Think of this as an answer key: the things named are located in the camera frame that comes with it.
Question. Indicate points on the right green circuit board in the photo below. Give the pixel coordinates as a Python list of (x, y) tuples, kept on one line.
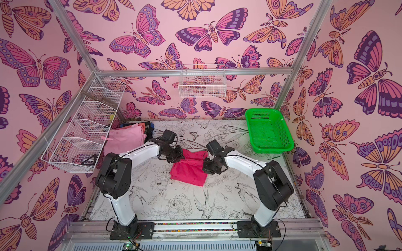
[(263, 245)]

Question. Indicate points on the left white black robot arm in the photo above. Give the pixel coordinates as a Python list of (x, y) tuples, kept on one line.
[(114, 183)]

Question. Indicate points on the green plastic basket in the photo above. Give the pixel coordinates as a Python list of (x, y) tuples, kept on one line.
[(268, 131)]

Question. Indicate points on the magenta t-shirt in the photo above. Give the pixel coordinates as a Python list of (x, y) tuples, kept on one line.
[(190, 169)]

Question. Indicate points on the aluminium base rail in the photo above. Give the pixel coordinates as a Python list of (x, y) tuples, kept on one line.
[(199, 235)]

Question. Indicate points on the left green circuit board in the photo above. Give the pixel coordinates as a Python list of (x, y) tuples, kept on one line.
[(129, 247)]

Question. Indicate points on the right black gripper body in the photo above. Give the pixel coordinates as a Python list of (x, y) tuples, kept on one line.
[(212, 165)]

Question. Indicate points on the small white wire basket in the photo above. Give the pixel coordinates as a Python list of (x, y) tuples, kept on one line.
[(202, 80)]

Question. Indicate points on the long white wire basket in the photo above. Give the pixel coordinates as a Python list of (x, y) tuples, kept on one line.
[(90, 117)]

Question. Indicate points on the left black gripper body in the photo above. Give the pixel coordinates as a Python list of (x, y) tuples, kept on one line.
[(174, 155)]

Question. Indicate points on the folded light pink t-shirt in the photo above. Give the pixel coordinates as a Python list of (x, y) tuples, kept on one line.
[(124, 139)]

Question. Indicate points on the green circuit board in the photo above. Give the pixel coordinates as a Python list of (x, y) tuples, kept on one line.
[(129, 247), (263, 245)]

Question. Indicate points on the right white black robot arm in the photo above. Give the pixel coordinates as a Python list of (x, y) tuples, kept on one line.
[(272, 185)]

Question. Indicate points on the black triangle object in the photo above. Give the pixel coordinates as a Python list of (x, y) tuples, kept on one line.
[(90, 161)]

